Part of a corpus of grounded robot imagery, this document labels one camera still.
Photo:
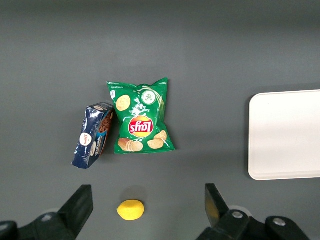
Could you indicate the dark blue cookie box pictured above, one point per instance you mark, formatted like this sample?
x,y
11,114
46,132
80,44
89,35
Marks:
x,y
90,140

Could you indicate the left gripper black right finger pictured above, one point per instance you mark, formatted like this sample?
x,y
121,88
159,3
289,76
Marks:
x,y
232,225

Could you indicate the yellow lemon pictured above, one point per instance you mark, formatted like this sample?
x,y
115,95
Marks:
x,y
130,210

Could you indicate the beige plastic tray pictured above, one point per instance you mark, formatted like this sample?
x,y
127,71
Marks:
x,y
285,135

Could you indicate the dark gray table mat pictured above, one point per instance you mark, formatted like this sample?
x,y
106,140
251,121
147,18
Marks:
x,y
50,50

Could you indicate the green Lays chips bag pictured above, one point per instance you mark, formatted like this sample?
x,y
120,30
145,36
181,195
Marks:
x,y
141,120

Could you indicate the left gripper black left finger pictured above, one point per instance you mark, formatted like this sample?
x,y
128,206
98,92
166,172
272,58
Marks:
x,y
62,225

